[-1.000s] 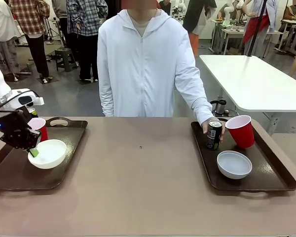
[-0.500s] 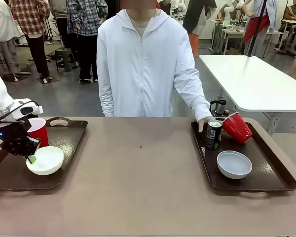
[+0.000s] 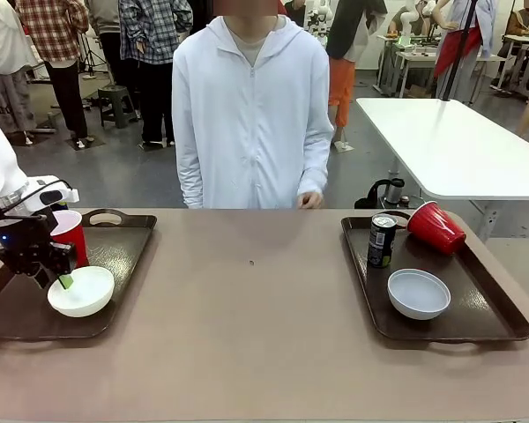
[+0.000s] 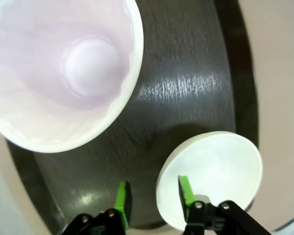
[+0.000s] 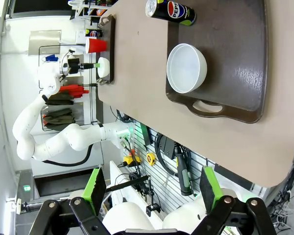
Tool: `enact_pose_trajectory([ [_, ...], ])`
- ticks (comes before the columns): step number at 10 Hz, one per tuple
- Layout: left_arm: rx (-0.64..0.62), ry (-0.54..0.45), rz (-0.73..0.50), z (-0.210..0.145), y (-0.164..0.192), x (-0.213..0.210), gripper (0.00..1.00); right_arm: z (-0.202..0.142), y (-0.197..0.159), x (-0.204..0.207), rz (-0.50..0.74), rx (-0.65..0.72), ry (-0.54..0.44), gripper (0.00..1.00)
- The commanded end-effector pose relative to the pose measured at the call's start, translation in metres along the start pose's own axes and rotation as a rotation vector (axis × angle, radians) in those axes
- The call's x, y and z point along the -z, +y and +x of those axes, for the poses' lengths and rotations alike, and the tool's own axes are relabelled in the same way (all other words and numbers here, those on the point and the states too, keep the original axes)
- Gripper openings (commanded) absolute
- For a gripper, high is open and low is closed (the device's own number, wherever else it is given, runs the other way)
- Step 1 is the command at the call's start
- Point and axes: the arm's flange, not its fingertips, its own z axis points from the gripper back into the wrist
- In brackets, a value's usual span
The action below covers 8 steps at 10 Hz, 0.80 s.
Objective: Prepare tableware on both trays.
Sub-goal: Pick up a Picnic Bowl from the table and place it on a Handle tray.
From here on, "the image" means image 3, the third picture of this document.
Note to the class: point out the bystander in blue plaid shirt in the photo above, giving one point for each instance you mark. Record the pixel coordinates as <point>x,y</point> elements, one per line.
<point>154,48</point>

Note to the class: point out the white folding table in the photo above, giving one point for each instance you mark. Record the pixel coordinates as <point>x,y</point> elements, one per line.
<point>449,145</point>

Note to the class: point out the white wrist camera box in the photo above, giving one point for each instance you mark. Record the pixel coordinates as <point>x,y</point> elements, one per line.
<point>48,191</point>

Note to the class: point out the red plastic cup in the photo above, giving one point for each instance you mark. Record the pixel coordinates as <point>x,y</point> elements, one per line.
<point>436,229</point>
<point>75,238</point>

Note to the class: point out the grey background work table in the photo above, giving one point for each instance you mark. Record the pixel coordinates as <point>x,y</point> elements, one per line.
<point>412,57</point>

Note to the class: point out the person's right forearm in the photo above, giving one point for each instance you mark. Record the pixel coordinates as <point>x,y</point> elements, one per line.
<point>189,172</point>

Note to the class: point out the white plastic bowl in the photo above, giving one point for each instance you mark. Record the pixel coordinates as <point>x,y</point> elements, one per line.
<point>419,293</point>
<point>88,293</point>

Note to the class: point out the person in white hoodie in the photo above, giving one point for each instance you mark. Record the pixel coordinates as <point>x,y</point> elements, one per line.
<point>251,123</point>

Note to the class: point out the brown plastic serving tray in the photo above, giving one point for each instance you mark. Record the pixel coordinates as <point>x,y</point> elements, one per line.
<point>480,299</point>
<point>114,251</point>

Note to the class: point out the black bag with grey pump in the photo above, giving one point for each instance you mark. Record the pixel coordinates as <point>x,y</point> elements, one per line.
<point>385,191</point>

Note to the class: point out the bystander with red apron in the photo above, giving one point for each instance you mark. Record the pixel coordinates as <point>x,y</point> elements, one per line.
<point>458,48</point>

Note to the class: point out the person's left forearm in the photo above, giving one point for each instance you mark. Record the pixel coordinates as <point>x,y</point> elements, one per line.
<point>315,163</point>

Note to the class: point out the bystander in brown jacket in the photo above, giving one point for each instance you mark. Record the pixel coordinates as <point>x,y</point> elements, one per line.
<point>526,20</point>

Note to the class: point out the bystander in orange shorts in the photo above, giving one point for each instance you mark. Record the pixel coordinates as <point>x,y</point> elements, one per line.
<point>344,75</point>

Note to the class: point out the bystander in red plaid shirt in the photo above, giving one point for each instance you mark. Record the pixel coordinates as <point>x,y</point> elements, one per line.
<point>57,44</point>

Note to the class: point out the person's left hand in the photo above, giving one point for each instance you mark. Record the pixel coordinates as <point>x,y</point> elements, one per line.
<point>310,200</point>

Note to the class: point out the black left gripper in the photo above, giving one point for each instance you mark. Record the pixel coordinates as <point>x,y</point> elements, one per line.
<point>26,249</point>

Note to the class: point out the black Pepsi can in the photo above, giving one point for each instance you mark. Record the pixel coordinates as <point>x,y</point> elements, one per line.
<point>381,244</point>

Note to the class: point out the dark green plastic stool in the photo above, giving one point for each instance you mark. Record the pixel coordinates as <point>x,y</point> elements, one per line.
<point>116,103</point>

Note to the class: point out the bystander in white clothes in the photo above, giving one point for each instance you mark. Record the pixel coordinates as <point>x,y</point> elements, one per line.
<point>2,53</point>

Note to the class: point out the black vertical pole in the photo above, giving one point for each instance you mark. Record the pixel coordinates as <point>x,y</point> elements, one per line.
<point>460,48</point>

